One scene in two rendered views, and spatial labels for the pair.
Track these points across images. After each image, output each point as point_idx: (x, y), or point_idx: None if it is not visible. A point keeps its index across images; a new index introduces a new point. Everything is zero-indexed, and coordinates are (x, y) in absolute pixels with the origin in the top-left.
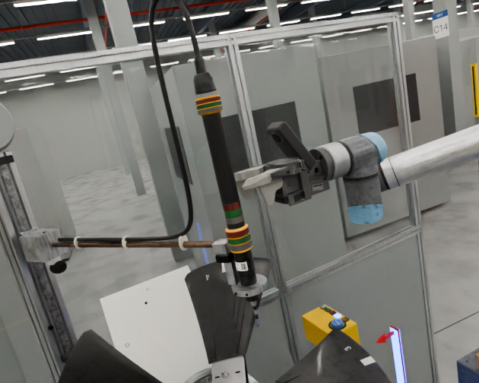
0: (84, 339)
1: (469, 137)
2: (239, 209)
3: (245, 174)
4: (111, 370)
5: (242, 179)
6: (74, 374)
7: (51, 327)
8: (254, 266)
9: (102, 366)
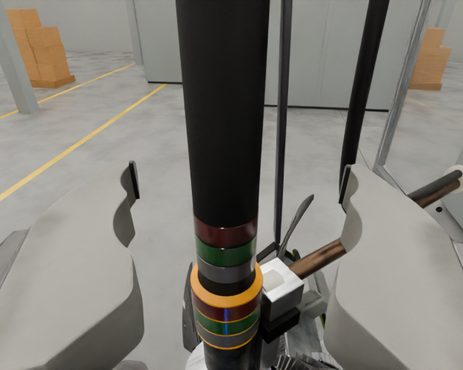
0: (309, 198)
1: None
2: (195, 235)
3: (357, 241)
4: (286, 236)
5: (342, 242)
6: (297, 211)
7: (439, 209)
8: (210, 368)
9: (290, 227)
